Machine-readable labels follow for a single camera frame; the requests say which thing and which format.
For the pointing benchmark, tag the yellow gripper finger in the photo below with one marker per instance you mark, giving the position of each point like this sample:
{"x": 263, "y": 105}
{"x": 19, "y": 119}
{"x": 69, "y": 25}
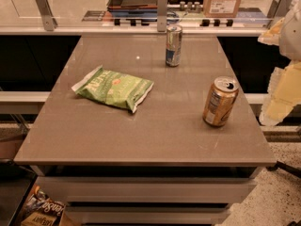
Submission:
{"x": 271, "y": 36}
{"x": 284, "y": 93}

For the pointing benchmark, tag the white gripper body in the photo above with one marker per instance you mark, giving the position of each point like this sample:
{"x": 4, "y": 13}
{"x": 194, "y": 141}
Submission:
{"x": 292, "y": 35}

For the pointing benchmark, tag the silver blue redbull can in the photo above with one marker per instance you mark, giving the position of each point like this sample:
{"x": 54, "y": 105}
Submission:
{"x": 173, "y": 45}

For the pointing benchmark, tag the gold soda can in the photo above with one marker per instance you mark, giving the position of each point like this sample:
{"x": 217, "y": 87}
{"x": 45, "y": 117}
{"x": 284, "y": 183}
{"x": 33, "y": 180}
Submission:
{"x": 220, "y": 100}

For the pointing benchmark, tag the cardboard box with label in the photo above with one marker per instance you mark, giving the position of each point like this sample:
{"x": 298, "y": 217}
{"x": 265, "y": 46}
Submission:
{"x": 221, "y": 8}

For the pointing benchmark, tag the green chip bag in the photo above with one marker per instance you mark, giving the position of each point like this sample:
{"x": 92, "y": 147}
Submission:
{"x": 119, "y": 90}

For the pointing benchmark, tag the grey drawer cabinet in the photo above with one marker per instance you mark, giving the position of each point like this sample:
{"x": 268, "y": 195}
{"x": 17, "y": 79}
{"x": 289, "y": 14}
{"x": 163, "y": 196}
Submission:
{"x": 147, "y": 201}

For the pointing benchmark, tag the magazine stack on floor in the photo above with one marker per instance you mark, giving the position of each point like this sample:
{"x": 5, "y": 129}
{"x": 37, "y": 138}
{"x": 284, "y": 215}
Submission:
{"x": 40, "y": 210}

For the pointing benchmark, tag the right metal bracket post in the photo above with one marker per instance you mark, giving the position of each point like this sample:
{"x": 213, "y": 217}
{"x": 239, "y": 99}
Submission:
{"x": 278, "y": 9}

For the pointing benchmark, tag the metal bracket post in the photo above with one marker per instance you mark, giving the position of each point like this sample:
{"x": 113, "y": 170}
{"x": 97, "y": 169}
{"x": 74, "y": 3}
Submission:
{"x": 278, "y": 9}
{"x": 161, "y": 15}
{"x": 48, "y": 19}

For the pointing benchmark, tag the middle metal bracket post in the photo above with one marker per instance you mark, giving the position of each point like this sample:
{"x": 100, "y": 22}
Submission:
{"x": 161, "y": 15}

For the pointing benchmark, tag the left metal bracket post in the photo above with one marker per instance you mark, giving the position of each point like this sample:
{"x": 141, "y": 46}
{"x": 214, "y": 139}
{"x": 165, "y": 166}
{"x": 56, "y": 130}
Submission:
{"x": 48, "y": 19}

